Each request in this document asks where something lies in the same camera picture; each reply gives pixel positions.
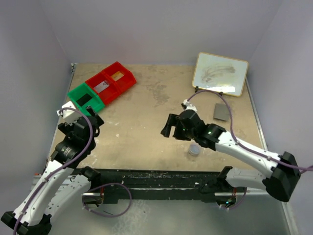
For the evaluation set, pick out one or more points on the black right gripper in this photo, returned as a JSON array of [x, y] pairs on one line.
[[173, 120]]

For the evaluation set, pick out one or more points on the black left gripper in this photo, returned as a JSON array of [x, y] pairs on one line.
[[68, 129]]

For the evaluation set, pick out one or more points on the green bin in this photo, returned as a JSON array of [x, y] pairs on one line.
[[95, 103]]

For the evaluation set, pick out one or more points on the grey leather card holder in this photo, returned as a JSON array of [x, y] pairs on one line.
[[221, 112]]

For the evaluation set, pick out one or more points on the red bin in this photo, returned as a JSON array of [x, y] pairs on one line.
[[124, 83], [109, 94]]

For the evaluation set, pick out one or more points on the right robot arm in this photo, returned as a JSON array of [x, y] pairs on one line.
[[277, 174]]

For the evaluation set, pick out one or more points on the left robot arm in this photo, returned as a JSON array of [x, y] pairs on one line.
[[35, 214]]

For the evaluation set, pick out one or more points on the black card in bin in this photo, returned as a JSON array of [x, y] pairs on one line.
[[84, 99]]

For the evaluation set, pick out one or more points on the silver card in bin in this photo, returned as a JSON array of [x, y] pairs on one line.
[[101, 86]]

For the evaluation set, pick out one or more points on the gold card in bin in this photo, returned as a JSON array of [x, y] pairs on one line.
[[117, 75]]

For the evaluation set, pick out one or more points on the small clear cup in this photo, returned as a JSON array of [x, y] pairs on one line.
[[194, 149]]

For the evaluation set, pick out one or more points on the black whiteboard stand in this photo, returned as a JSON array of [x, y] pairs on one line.
[[197, 90]]

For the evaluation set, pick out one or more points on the yellow framed whiteboard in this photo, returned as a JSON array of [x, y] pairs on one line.
[[220, 74]]

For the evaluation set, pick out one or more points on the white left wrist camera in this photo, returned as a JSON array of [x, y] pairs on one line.
[[69, 116]]

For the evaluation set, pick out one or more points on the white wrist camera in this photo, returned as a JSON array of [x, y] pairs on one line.
[[186, 105], [69, 116]]

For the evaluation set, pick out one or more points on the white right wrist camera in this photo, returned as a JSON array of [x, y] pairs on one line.
[[186, 105]]

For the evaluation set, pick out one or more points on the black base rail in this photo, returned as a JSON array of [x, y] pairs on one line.
[[159, 185]]

